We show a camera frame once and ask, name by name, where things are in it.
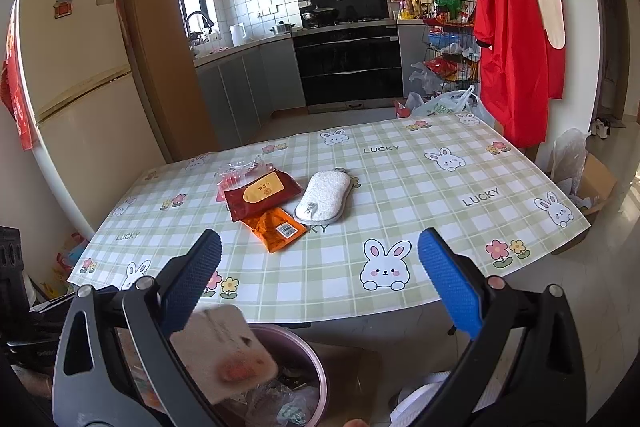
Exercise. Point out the colourful plastic bags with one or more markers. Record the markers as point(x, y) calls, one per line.
point(70, 257)

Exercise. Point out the red apron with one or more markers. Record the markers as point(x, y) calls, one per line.
point(510, 32)

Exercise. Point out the clear plastic tray with label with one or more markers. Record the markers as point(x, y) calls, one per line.
point(235, 174)

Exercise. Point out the cream refrigerator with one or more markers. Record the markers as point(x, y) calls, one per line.
point(80, 107)

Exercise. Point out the black wok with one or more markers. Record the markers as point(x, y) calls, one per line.
point(319, 14)

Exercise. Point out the clear plastic bag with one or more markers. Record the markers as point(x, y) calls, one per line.
point(422, 77)

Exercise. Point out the red box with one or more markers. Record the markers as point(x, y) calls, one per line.
point(401, 109)

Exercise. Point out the white plastic shopping bag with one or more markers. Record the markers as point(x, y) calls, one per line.
point(445, 107)

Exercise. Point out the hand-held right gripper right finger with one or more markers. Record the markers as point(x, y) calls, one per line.
point(450, 282)

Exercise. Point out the pink waste bin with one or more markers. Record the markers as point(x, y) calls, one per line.
point(305, 357)

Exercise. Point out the grey kitchen cabinets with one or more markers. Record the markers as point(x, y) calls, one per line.
point(240, 87)

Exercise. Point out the red hanging banner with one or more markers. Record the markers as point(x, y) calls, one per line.
point(15, 97)

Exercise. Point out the flat cardboard sheet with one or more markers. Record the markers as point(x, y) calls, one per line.
point(350, 382)

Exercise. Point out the white ribbed object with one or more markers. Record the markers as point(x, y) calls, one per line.
point(425, 394)

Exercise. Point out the dark red packet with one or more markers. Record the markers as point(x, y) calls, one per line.
point(240, 207)

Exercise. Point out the white hook packaging card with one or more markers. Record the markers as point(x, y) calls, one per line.
point(235, 352)

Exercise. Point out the white kettle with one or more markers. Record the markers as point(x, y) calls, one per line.
point(237, 34)

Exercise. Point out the cardboard box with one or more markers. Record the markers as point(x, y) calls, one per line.
point(600, 177)

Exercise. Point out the wooden door frame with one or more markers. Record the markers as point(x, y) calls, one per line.
point(160, 57)

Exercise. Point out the clear bubble wrap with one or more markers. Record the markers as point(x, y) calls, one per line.
point(567, 157)

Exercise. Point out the orange packet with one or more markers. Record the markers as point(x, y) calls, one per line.
point(267, 232)

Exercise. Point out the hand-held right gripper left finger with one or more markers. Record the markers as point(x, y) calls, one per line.
point(192, 277)

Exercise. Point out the checked bunny print tablecloth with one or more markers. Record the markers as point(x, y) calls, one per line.
point(400, 207)

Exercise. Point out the kitchen faucet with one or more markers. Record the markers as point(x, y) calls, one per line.
point(197, 24)

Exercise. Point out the black built-in oven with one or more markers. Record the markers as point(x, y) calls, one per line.
point(350, 62)

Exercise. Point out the steel pot with lid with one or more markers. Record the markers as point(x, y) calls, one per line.
point(282, 28)

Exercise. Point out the white sponge with grey rim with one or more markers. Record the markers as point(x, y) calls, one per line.
point(322, 194)

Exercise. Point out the pair of shoes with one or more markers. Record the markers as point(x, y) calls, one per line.
point(602, 128)

